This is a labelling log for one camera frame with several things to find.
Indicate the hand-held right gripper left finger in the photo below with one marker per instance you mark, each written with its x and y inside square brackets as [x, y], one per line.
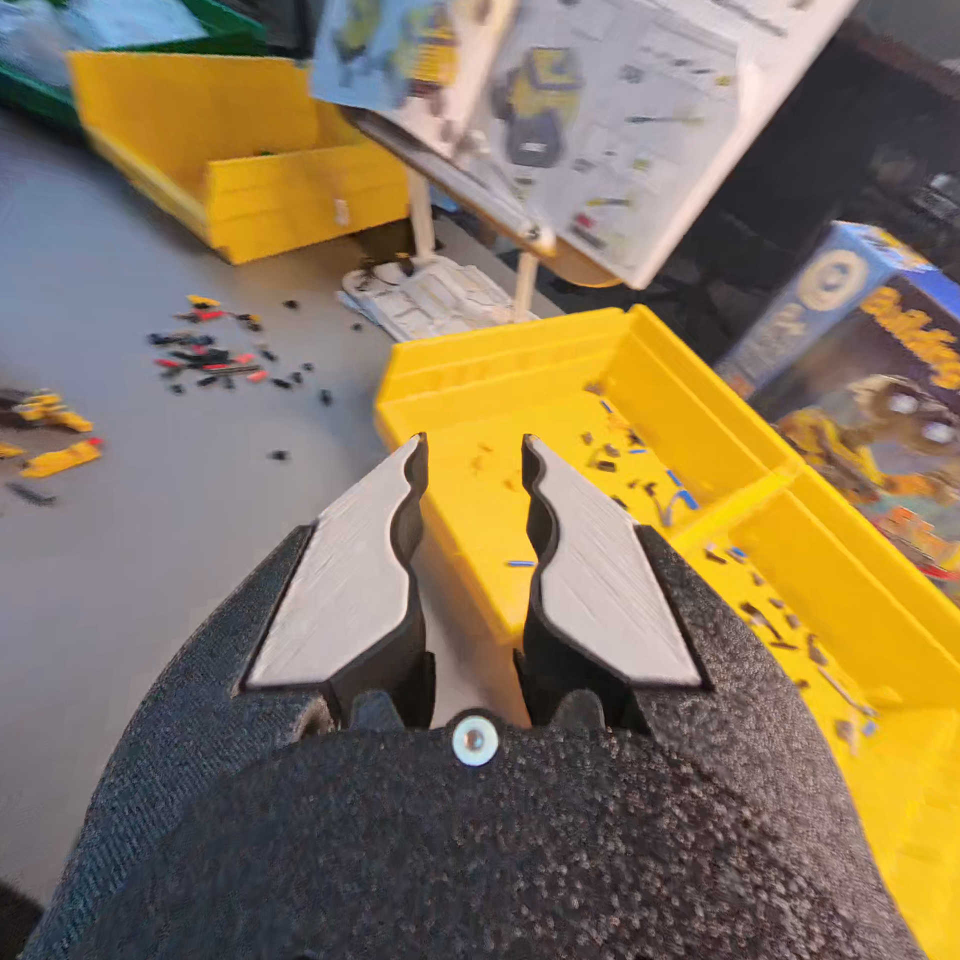
[338, 600]

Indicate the instruction booklet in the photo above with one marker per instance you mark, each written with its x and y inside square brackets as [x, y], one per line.
[645, 120]

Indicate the grey brick assembly, blue pins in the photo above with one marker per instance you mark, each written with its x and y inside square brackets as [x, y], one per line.
[45, 410]

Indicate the clear plastic bag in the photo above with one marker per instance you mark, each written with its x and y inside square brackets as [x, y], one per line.
[90, 23]

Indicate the green plastic bin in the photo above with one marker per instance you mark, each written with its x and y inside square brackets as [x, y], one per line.
[30, 98]

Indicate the robot kit box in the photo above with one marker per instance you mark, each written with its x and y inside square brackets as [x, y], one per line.
[885, 390]

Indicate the grey desk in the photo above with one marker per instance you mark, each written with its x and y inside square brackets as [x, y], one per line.
[150, 570]

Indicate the yellow brick arm piece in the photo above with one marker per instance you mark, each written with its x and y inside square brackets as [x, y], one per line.
[60, 458]

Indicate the small pieces inside bin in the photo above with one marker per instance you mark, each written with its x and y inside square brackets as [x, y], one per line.
[615, 450]
[795, 645]

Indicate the scattered small building pieces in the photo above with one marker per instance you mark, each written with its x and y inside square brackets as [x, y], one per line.
[225, 360]

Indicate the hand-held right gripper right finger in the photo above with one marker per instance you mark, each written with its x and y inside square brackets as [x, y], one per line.
[608, 600]

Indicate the white instruction sheet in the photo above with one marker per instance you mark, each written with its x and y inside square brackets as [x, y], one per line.
[428, 300]

